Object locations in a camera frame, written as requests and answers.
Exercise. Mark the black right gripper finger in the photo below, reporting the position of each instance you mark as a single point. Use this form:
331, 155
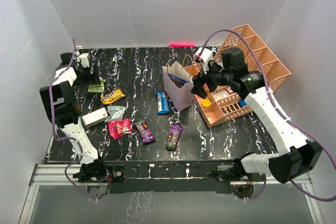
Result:
198, 90
199, 79

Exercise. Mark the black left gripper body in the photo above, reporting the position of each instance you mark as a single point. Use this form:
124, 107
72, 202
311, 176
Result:
85, 78

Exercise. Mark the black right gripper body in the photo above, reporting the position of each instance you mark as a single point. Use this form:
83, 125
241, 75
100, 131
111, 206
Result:
218, 77

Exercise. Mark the green snack packet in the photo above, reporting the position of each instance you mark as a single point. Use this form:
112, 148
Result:
97, 88

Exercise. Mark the lilac paper bag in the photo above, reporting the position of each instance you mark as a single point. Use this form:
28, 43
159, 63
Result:
180, 97

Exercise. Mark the blue burts chips bag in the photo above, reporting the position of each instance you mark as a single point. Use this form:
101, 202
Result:
179, 82

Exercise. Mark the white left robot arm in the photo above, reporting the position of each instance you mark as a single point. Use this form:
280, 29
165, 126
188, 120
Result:
64, 112

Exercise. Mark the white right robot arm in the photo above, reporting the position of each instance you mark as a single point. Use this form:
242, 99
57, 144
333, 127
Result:
295, 155

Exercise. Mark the yellow m&m's bag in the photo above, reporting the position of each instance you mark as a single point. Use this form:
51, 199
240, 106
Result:
112, 97

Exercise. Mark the purple m&m's bag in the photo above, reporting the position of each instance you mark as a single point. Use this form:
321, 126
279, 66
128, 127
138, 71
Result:
174, 136
145, 134

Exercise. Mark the white instruction leaflet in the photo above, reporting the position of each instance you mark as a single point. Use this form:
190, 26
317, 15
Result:
221, 95

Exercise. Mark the peach plastic desk organizer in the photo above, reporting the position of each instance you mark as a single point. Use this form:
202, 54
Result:
263, 67

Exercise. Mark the blue grey stamp block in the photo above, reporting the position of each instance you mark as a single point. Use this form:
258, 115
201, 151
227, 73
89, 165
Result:
242, 103

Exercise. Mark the blue oreo snack pack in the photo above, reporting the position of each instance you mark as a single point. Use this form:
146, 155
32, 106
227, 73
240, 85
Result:
162, 103

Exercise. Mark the white cardboard box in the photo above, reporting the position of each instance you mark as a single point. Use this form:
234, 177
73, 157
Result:
95, 117

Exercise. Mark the pink tape marker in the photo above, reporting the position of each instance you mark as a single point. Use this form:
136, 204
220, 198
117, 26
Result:
181, 44

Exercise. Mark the grey snack packet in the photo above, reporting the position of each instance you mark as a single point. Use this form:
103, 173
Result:
115, 113

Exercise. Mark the red himalaya snack packet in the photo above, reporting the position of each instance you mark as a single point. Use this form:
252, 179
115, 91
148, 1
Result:
119, 128

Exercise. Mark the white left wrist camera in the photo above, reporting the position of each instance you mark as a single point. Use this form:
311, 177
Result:
83, 60

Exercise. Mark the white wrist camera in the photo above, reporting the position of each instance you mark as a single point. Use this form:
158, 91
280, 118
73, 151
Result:
83, 60
203, 56

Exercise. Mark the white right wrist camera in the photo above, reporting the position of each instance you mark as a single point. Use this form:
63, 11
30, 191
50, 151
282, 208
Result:
203, 56

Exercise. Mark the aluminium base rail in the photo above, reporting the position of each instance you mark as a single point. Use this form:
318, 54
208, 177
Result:
151, 194

